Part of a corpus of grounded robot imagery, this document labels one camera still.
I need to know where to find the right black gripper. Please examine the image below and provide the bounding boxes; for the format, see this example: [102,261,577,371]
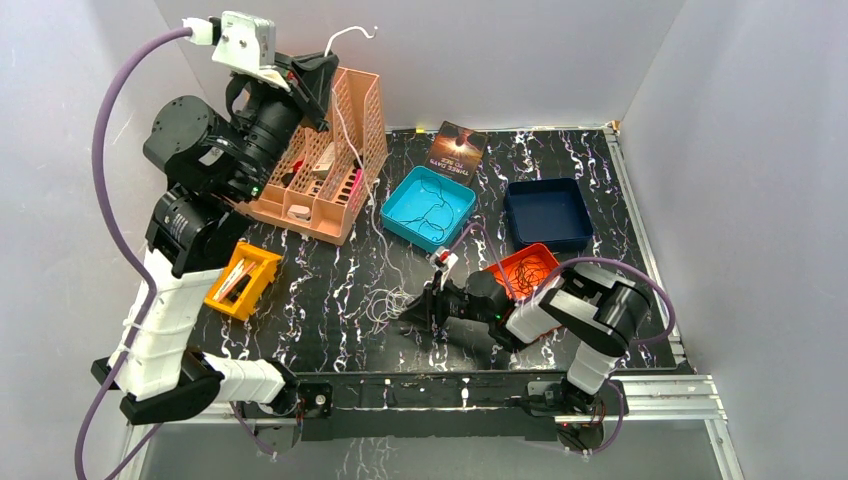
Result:
[398,269,493,331]

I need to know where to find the white thin cable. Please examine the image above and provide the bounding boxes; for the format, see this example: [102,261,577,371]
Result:
[323,25,409,293]

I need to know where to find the thin cables pile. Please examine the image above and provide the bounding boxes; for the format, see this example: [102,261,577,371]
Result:
[367,281,425,333]

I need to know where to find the dark thin cable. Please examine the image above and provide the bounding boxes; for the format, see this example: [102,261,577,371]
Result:
[390,173,465,243]

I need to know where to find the black thin cable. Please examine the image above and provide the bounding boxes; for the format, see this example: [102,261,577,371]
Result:
[503,254,558,299]

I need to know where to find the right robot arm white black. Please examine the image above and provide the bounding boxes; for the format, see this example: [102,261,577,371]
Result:
[399,262,651,414]

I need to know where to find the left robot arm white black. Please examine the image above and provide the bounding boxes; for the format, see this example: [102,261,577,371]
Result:
[92,53,339,425]

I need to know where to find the white box in organizer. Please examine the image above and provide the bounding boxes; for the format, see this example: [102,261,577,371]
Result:
[312,143,335,180]

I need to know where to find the teal square tray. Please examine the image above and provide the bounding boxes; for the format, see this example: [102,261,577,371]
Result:
[380,166,477,253]

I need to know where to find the orange square tray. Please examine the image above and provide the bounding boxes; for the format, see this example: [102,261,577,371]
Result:
[485,243,559,300]

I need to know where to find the pink marker in organizer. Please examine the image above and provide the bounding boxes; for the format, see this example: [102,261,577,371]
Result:
[348,168,364,207]

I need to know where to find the pink plastic file organizer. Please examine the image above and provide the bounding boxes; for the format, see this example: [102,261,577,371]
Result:
[238,68,388,246]

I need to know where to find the dark book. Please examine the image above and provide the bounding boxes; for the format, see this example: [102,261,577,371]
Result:
[424,121,489,186]

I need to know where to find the navy blue square tray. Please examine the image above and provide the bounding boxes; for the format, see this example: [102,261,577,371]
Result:
[503,177,594,253]

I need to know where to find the yellow small bin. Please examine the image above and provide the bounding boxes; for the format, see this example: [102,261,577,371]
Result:
[204,241,283,322]

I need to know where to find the pens in yellow bin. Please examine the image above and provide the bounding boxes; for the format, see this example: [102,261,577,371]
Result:
[213,259,259,303]

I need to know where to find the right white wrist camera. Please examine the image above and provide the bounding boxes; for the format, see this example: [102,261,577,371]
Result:
[428,246,458,277]

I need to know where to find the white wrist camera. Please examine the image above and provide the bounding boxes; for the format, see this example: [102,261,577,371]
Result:
[211,11,291,92]
[428,246,458,277]

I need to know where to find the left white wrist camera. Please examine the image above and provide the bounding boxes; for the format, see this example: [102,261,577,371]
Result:
[211,11,291,92]

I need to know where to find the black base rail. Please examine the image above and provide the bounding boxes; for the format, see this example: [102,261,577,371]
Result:
[301,371,577,441]

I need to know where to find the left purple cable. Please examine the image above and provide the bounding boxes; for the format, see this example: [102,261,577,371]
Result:
[74,26,213,480]

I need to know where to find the aluminium frame rail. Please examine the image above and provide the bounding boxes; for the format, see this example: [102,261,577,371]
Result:
[603,126,744,479]

